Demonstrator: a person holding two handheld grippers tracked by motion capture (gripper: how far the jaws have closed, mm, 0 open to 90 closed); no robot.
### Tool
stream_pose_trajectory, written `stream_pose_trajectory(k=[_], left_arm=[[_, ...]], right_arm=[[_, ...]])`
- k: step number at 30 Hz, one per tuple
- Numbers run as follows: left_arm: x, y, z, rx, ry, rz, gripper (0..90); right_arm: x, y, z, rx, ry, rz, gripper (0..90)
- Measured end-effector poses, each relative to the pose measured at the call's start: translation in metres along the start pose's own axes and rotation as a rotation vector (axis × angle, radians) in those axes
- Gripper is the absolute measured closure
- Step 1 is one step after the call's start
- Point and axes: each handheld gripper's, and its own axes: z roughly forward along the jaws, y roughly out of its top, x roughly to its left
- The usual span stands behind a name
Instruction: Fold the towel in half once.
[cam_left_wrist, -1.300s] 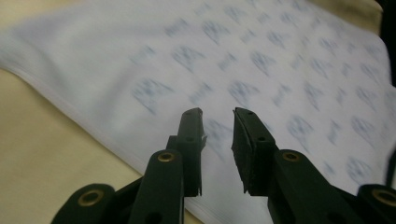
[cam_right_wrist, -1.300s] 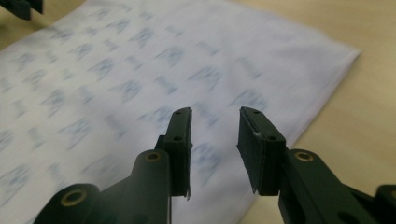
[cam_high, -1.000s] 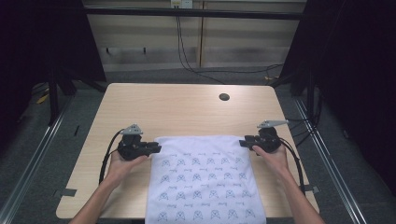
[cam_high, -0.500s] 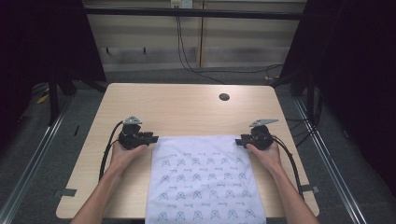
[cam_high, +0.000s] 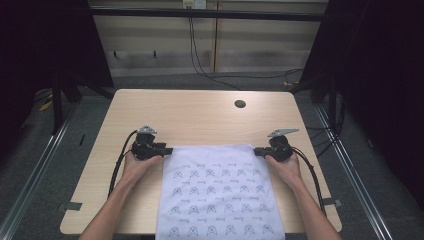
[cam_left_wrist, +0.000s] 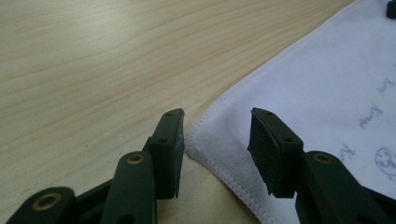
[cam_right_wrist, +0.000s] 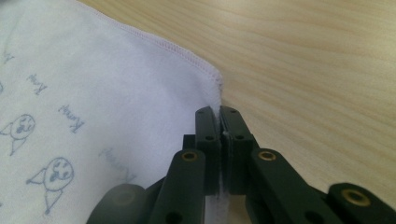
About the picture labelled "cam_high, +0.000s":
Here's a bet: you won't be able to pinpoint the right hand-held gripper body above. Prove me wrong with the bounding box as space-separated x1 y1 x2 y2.
265 128 300 164

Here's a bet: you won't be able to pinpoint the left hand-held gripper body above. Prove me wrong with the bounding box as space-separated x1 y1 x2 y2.
131 125 165 161

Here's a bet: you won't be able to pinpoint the white printed towel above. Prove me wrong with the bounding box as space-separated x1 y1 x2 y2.
154 143 287 240

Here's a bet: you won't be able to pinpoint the person's right hand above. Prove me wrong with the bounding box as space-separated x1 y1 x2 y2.
264 152 305 193

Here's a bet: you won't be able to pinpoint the person's left hand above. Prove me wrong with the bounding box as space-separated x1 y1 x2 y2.
120 151 165 189

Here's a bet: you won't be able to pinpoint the black metal stand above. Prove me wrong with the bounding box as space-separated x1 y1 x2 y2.
50 75 115 136
289 75 338 134

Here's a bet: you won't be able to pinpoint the grey tape piece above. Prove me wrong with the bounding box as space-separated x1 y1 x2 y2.
58 201 83 213
322 197 344 208

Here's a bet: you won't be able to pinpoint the yellow floor item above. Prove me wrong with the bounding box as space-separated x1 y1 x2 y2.
38 99 54 113

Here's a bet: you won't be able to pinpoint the dark curtain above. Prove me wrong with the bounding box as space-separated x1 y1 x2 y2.
299 0 424 209
0 0 115 164

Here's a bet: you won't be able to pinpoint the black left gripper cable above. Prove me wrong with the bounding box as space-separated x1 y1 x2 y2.
107 129 139 199

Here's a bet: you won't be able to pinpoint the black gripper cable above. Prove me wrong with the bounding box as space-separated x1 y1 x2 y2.
107 129 139 199
291 147 328 216

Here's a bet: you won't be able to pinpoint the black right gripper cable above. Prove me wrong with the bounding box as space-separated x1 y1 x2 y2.
291 147 328 216

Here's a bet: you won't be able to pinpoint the black floor cables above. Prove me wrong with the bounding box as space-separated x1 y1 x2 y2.
305 93 345 160

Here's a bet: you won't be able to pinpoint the black wall cable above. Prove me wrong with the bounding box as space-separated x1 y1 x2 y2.
188 16 304 91

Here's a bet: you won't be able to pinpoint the metal floor rail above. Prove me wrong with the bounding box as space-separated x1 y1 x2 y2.
0 103 80 240
314 105 394 240

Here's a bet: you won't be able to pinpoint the black horizontal frame bar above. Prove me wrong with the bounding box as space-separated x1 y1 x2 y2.
89 7 326 23

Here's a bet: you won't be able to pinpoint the white wall socket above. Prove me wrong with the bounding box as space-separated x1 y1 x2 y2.
182 0 207 10

